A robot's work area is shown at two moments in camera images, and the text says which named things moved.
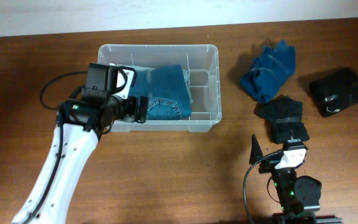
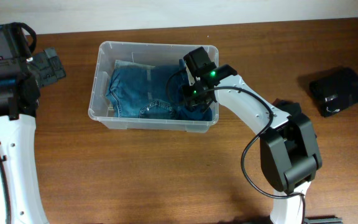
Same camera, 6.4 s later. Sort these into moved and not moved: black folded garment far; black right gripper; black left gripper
Moved: black right gripper; black left gripper
Not moved: black folded garment far
